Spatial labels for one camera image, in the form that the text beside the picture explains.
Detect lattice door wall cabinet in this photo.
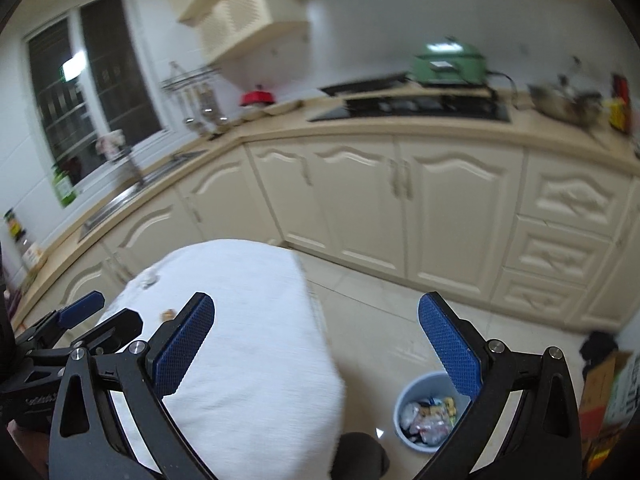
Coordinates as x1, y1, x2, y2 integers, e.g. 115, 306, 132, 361
177, 0, 309, 64

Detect yellow red packet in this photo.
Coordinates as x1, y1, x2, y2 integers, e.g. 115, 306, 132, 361
602, 73, 633, 134

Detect dark sauce bottle yellow label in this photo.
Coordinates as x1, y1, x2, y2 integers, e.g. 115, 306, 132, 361
3, 208, 26, 242

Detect steel pot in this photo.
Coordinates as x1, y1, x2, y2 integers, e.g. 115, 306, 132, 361
527, 81, 604, 127

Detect green dish soap bottle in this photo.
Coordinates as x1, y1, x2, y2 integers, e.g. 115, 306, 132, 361
52, 167, 77, 209

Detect heap of discarded wrappers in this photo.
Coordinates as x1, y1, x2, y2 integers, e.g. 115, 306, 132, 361
400, 396, 458, 445

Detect hanging steel ladle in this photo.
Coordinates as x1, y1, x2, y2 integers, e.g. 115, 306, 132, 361
200, 82, 221, 123

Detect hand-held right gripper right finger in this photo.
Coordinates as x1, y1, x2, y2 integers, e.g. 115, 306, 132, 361
415, 292, 584, 480

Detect cardboard box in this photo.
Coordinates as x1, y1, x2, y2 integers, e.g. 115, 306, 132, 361
579, 349, 640, 477

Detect hanging steel spoon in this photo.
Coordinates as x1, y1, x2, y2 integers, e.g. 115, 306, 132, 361
181, 87, 198, 128

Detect green electric cooker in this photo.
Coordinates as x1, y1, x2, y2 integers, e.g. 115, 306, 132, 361
409, 39, 489, 87

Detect black power cable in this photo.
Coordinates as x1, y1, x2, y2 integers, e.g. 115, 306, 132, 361
486, 69, 532, 112

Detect kitchen window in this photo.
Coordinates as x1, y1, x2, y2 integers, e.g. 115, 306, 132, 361
22, 0, 167, 187

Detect wall utensil rack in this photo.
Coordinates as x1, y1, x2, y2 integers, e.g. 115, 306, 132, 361
159, 61, 222, 92

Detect purple utensil holder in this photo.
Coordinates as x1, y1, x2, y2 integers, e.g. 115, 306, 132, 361
2, 287, 26, 328

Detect hanging slotted spoon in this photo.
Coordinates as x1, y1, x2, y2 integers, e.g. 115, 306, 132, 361
212, 85, 232, 128

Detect steel sink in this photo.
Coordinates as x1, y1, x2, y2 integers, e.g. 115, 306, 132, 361
77, 149, 209, 242

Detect white towel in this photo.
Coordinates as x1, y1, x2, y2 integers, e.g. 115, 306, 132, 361
92, 239, 349, 480

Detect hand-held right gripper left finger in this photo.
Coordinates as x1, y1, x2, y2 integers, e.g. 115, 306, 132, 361
48, 291, 216, 480

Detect red pot lid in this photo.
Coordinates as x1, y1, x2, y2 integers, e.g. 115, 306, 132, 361
238, 87, 279, 109

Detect black glass stove hob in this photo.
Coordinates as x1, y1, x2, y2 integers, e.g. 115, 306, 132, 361
307, 94, 513, 124

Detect steel faucet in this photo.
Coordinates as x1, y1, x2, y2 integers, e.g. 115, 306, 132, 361
95, 130, 147, 187

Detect person's left hand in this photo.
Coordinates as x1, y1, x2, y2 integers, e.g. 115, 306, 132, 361
7, 422, 52, 471

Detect cloth on faucet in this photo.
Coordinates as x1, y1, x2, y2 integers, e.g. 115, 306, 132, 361
96, 129, 126, 158

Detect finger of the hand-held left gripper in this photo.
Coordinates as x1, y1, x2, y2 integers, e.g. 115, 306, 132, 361
14, 290, 107, 341
27, 308, 145, 361

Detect black cloth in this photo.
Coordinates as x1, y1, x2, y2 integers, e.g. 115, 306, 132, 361
579, 330, 619, 377

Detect glass jar white label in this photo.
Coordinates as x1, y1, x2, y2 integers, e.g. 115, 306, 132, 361
19, 237, 47, 272

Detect pale blue trash bin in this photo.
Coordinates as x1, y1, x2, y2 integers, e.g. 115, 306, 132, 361
392, 372, 474, 456

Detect black induction cooker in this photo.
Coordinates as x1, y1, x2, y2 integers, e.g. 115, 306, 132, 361
319, 74, 412, 98

